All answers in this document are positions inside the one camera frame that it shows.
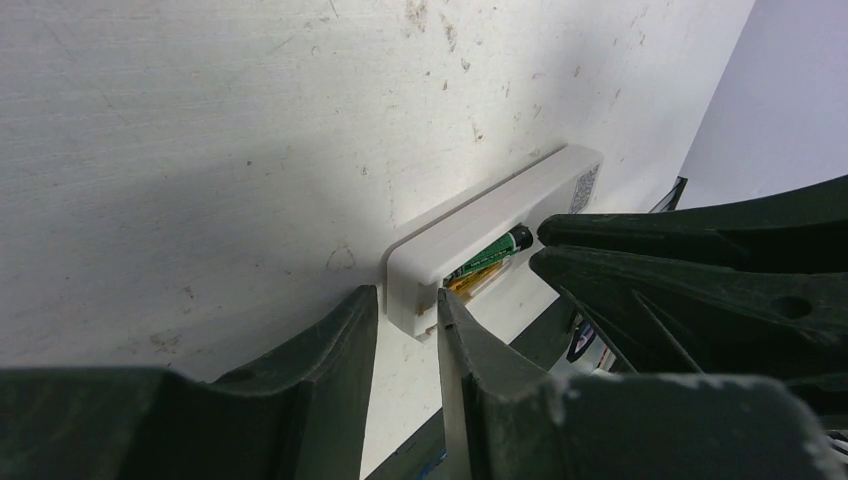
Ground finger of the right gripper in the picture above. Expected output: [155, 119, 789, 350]
[530, 246, 847, 394]

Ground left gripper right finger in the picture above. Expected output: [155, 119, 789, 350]
[437, 290, 847, 479]

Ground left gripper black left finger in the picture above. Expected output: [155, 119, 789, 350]
[1, 285, 378, 479]

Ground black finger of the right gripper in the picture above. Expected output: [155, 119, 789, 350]
[537, 177, 847, 274]

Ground gold AAA battery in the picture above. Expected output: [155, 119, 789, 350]
[446, 259, 512, 304]

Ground green black AAA battery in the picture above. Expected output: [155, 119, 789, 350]
[443, 224, 534, 286]

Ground white remote control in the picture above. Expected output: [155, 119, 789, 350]
[385, 145, 604, 337]

